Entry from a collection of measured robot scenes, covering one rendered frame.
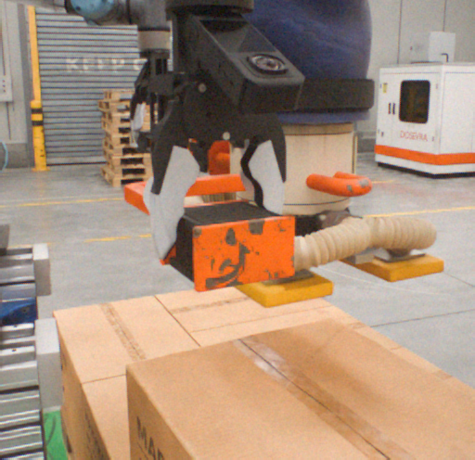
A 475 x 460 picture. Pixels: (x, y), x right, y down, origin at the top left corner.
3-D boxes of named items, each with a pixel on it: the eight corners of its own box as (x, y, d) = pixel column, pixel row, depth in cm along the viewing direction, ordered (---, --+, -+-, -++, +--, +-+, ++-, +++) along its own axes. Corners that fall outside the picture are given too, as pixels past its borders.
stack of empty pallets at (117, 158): (188, 183, 827) (186, 89, 797) (110, 186, 791) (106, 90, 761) (168, 170, 945) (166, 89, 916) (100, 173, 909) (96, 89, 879)
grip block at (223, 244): (295, 275, 47) (296, 216, 46) (197, 293, 43) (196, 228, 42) (246, 250, 54) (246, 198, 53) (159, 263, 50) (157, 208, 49)
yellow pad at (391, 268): (445, 273, 80) (447, 238, 79) (390, 284, 76) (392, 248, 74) (308, 223, 110) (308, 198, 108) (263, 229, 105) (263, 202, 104)
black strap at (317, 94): (408, 108, 79) (410, 78, 78) (261, 112, 68) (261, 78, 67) (314, 104, 98) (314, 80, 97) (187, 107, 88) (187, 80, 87)
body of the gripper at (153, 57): (147, 106, 128) (145, 50, 125) (135, 105, 135) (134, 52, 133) (179, 106, 131) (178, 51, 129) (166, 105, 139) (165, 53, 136)
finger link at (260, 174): (270, 217, 56) (236, 131, 52) (304, 230, 51) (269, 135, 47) (244, 233, 55) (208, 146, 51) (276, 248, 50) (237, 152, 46)
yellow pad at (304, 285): (335, 296, 72) (336, 257, 70) (265, 310, 67) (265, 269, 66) (217, 235, 101) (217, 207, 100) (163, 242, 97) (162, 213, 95)
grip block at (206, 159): (254, 172, 106) (254, 140, 105) (206, 175, 102) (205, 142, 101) (234, 166, 114) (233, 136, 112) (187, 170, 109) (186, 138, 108)
